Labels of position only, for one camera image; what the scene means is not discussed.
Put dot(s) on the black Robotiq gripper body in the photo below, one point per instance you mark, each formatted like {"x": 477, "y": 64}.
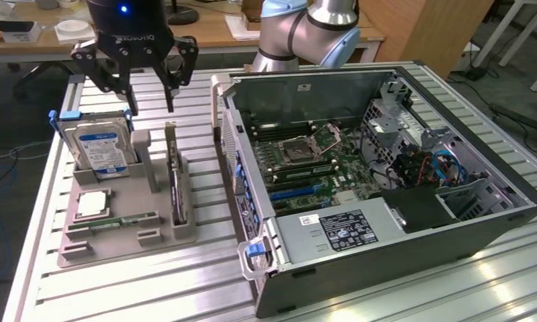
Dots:
{"x": 129, "y": 27}

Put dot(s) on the black graphics card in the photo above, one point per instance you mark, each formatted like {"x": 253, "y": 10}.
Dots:
{"x": 177, "y": 188}

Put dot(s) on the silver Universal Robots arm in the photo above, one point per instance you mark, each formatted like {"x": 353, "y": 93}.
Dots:
{"x": 294, "y": 30}

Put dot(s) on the wooden desk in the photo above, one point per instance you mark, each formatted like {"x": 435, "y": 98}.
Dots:
{"x": 205, "y": 37}

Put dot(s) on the black round lamp base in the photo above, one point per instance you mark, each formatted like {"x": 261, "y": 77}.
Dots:
{"x": 185, "y": 18}

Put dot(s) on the blue disk carrier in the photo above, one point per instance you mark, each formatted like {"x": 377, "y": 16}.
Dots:
{"x": 69, "y": 115}

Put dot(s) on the white tape roll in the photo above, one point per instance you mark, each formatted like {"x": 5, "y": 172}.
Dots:
{"x": 69, "y": 3}

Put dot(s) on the white paper stack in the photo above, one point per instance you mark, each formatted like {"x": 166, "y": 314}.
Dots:
{"x": 243, "y": 30}

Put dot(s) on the grey cup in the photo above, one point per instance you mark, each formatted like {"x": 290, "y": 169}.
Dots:
{"x": 46, "y": 4}

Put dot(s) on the white box with black top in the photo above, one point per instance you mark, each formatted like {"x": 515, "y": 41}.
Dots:
{"x": 19, "y": 31}

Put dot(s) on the hard disk with blue label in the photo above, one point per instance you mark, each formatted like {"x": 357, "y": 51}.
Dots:
{"x": 99, "y": 151}

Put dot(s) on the black RAM slot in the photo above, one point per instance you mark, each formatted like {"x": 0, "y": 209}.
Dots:
{"x": 286, "y": 134}
{"x": 281, "y": 125}

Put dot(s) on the blue card retention clip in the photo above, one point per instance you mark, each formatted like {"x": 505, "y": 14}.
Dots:
{"x": 254, "y": 220}
{"x": 250, "y": 206}
{"x": 245, "y": 188}
{"x": 237, "y": 164}

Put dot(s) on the grey plastic parts rack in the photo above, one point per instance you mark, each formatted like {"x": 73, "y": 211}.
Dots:
{"x": 129, "y": 198}

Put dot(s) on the open metal socket cover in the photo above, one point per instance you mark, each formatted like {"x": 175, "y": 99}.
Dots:
{"x": 327, "y": 134}

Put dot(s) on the silver CPU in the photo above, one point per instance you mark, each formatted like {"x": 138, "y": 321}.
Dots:
{"x": 93, "y": 204}

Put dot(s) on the dark RAM stick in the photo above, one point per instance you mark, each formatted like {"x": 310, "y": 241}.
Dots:
{"x": 303, "y": 172}

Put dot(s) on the green RAM stick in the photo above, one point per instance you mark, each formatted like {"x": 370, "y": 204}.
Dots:
{"x": 129, "y": 220}

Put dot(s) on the blue expansion slot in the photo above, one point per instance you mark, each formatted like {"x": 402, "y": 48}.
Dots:
{"x": 293, "y": 194}

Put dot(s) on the perforated silver drive cage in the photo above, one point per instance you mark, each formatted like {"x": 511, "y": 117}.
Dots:
{"x": 393, "y": 134}

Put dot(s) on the small silver chipset heatsink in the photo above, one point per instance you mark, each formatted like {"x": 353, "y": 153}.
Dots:
{"x": 349, "y": 197}

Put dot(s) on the wooden cabinet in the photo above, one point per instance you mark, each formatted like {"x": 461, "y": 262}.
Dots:
{"x": 429, "y": 33}

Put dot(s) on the blue case release latch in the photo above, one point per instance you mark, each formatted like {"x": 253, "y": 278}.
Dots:
{"x": 253, "y": 251}

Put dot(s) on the grey power supply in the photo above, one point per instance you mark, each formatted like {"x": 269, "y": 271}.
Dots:
{"x": 294, "y": 241}

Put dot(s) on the black power adapter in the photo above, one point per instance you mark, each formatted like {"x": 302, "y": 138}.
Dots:
{"x": 474, "y": 73}

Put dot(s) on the open black PC case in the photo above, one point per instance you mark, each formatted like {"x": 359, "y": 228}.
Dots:
{"x": 385, "y": 268}

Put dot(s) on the silver disk bay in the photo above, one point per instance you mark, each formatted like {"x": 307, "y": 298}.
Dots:
{"x": 474, "y": 198}

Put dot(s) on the white table frame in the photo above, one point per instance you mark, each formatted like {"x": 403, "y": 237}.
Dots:
{"x": 510, "y": 33}

